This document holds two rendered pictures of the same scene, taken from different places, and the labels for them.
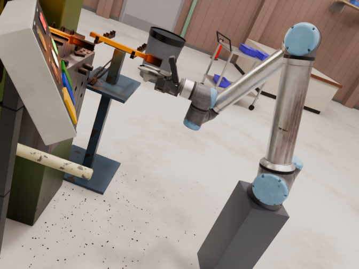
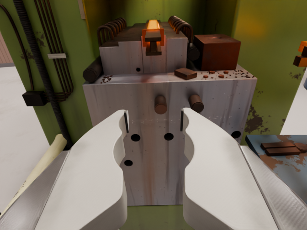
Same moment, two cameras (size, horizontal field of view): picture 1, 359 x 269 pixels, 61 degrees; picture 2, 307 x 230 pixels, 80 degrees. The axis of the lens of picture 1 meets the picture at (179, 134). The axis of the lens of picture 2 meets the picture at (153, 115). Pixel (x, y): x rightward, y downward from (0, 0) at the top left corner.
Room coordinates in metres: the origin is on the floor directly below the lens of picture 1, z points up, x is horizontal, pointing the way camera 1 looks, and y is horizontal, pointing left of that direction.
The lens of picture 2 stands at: (1.34, 0.17, 1.06)
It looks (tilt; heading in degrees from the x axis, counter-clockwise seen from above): 31 degrees down; 98
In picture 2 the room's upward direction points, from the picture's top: 3 degrees counter-clockwise
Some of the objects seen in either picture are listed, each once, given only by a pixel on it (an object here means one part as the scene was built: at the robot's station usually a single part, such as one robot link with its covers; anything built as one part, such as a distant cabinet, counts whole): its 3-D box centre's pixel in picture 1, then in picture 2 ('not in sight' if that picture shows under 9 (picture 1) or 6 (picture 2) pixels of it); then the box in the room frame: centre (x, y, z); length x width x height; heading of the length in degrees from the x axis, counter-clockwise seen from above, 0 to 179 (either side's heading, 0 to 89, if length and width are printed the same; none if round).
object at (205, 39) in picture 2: (69, 39); (213, 51); (1.43, 0.68, 0.95); 0.12 x 0.09 x 0.07; 96
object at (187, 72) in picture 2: (79, 54); (185, 73); (1.36, 0.58, 0.92); 0.04 x 0.03 x 0.01; 128
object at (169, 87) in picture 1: (169, 82); not in sight; (1.34, 0.14, 0.97); 0.12 x 0.08 x 0.09; 96
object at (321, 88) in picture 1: (282, 74); not in sight; (7.36, -1.66, 0.37); 2.01 x 1.61 x 0.75; 17
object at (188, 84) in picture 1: (186, 87); not in sight; (1.35, 0.06, 0.98); 0.10 x 0.05 x 0.09; 6
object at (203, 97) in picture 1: (203, 95); not in sight; (1.36, -0.03, 0.97); 0.12 x 0.09 x 0.10; 96
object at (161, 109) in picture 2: (83, 71); (160, 104); (1.31, 0.53, 0.87); 0.04 x 0.03 x 0.03; 96
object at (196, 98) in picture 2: (88, 67); (195, 103); (1.38, 0.53, 0.87); 0.04 x 0.03 x 0.03; 96
